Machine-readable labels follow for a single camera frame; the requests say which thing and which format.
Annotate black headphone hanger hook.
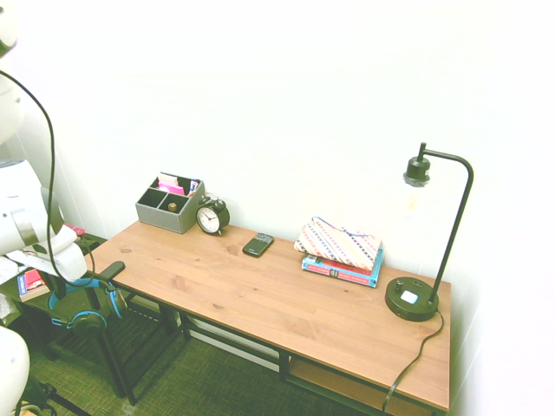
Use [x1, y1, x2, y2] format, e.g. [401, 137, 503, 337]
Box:
[98, 261, 127, 280]

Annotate black twin-bell alarm clock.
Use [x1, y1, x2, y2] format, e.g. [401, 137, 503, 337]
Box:
[195, 192, 232, 237]

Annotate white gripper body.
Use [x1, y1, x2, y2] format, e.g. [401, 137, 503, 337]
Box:
[6, 224, 88, 283]

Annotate pink sticky notes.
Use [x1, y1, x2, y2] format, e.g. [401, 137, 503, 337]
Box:
[157, 180, 186, 197]

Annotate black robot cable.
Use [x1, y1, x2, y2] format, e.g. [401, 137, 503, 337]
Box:
[0, 68, 95, 292]

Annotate black desk lamp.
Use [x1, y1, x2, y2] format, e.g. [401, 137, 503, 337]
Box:
[384, 141, 475, 323]

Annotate black and blue headphone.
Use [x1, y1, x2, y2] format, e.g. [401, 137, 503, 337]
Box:
[46, 276, 129, 335]

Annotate black smartphone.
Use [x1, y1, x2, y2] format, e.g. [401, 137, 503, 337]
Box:
[241, 231, 276, 259]

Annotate striped fabric pouch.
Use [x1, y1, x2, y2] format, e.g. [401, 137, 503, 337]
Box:
[293, 216, 383, 272]

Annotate red and blue paperback book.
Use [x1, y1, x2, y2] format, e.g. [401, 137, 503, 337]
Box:
[16, 268, 51, 303]

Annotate grey desk organizer box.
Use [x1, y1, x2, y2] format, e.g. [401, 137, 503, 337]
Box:
[134, 172, 206, 236]

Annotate wooden desk with black frame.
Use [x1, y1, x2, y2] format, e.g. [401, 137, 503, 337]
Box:
[84, 220, 453, 416]

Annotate black lamp power cable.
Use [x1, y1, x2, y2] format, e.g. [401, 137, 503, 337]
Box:
[381, 309, 446, 413]

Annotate black side table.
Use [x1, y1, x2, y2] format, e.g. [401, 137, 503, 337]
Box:
[8, 233, 188, 405]

